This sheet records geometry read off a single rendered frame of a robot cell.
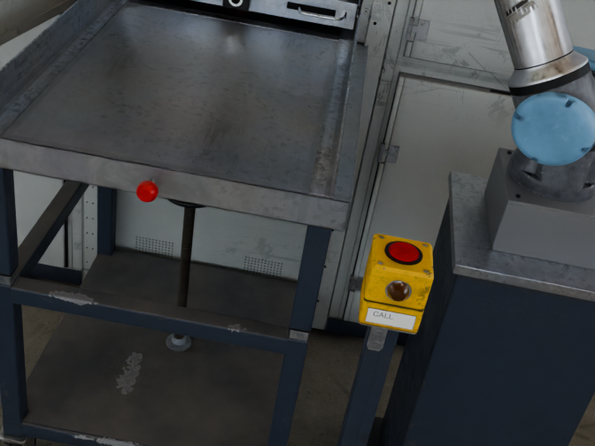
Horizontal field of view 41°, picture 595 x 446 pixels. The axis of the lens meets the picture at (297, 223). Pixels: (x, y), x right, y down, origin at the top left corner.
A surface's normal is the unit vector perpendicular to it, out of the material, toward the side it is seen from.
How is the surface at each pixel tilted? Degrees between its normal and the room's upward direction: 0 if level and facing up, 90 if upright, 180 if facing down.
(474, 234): 0
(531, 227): 90
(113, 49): 0
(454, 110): 90
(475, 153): 90
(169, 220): 90
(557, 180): 72
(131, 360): 0
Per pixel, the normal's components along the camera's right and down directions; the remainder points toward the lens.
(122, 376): 0.15, -0.82
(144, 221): -0.11, 0.54
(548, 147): -0.44, 0.53
